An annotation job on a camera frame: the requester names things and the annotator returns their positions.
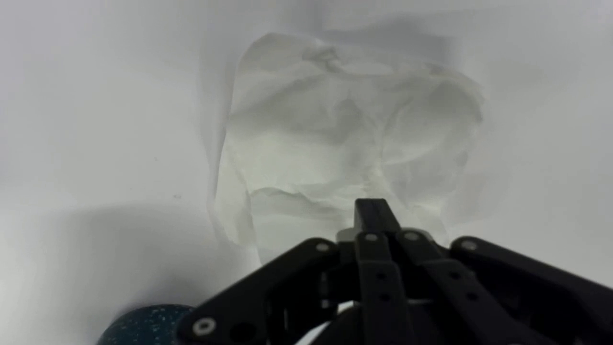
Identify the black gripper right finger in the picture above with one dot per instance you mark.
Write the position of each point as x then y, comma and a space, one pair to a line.
486, 294

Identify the dark green speckled mug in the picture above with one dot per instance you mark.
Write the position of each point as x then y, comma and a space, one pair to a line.
145, 327

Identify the white tissue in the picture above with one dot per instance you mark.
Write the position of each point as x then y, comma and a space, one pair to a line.
346, 135

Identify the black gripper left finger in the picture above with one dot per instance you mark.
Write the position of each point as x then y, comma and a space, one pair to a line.
289, 289

